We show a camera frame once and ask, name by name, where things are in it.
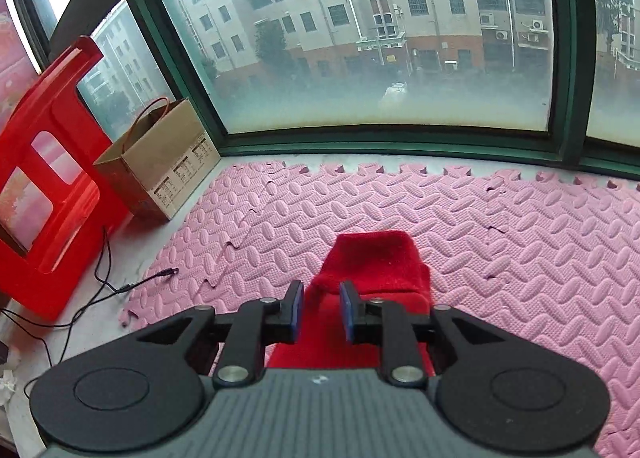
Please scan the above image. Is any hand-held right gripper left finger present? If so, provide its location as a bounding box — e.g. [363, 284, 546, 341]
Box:
[135, 279, 305, 385]

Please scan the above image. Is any red plastic stool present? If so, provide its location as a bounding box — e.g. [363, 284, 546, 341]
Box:
[0, 36, 132, 323]

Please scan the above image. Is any green window frame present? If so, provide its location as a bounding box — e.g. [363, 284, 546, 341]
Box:
[5, 0, 640, 183]

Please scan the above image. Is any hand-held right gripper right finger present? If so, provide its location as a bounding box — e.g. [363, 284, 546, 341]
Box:
[339, 281, 501, 385]

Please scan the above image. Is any pink foam puzzle mat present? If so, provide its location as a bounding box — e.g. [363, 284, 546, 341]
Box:
[119, 163, 640, 458]

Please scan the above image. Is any red knit garment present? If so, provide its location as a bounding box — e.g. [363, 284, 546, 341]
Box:
[266, 231, 434, 369]

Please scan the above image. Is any black power cable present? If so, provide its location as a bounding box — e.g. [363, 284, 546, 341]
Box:
[0, 227, 181, 401]

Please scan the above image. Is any brown paper bag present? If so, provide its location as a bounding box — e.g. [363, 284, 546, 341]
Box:
[93, 96, 222, 222]

